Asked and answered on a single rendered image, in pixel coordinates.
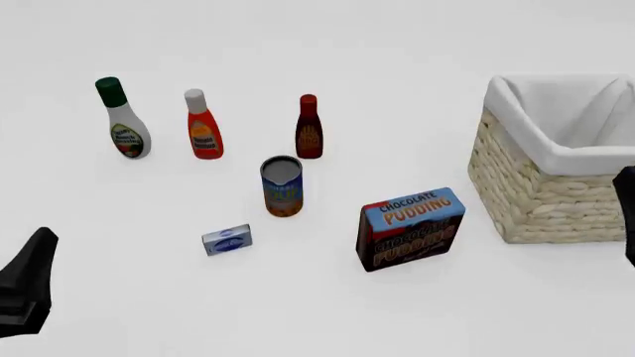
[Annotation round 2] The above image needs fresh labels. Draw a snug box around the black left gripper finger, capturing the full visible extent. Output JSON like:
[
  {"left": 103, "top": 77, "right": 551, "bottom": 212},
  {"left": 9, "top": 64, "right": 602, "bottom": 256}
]
[{"left": 0, "top": 226, "right": 60, "bottom": 310}]

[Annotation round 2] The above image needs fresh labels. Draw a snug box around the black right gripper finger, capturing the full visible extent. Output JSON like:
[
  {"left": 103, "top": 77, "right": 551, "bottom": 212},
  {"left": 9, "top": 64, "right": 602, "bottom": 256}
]
[{"left": 611, "top": 166, "right": 635, "bottom": 268}]

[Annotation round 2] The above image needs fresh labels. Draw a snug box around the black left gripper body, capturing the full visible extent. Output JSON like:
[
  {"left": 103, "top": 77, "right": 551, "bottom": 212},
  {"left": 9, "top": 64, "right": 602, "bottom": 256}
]
[{"left": 0, "top": 299, "right": 53, "bottom": 339}]

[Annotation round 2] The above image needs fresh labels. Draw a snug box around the wicker basket with white liner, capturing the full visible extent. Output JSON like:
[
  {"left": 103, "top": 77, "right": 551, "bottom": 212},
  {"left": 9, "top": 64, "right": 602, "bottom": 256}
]
[{"left": 466, "top": 72, "right": 635, "bottom": 245}]

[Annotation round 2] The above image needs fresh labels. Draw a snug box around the orange white-capped sauce bottle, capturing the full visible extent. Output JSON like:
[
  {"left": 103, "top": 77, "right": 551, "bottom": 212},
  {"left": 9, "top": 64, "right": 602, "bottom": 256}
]
[{"left": 184, "top": 87, "right": 225, "bottom": 161}]

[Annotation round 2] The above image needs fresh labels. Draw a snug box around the dark red bbq sauce bottle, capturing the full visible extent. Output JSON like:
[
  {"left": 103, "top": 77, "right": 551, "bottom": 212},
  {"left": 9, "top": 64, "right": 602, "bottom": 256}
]
[{"left": 295, "top": 93, "right": 324, "bottom": 161}]

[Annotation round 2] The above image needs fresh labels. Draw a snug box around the white green-capped dressing bottle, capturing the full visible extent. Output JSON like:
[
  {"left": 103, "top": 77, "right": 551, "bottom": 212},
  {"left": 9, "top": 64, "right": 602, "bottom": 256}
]
[{"left": 94, "top": 76, "right": 153, "bottom": 161}]

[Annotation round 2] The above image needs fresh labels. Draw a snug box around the small white blue box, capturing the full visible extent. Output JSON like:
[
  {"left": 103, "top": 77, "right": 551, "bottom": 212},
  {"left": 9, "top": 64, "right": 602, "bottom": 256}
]
[{"left": 200, "top": 223, "right": 254, "bottom": 258}]

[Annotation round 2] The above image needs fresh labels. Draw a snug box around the chocolate pudding box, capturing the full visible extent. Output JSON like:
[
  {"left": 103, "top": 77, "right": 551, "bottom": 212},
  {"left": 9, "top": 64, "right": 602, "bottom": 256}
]
[{"left": 354, "top": 186, "right": 467, "bottom": 274}]

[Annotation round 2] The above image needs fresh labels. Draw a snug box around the blue soup can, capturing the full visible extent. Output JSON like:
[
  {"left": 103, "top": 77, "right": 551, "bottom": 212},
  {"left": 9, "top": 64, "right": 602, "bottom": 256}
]
[{"left": 259, "top": 155, "right": 305, "bottom": 217}]

